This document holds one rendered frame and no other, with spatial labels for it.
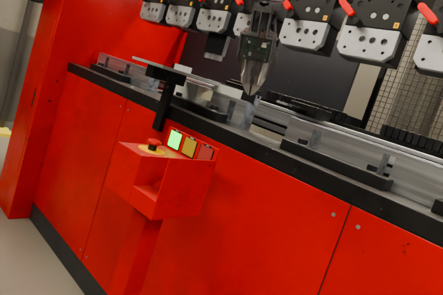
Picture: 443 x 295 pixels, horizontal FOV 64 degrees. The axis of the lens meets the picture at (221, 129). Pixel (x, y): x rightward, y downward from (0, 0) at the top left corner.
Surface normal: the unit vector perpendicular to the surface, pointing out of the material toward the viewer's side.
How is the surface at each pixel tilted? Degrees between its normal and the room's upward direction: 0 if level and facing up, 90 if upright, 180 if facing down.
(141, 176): 90
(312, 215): 90
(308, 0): 90
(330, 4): 90
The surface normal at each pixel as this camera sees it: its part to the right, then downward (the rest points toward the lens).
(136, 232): -0.63, -0.11
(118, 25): 0.69, 0.30
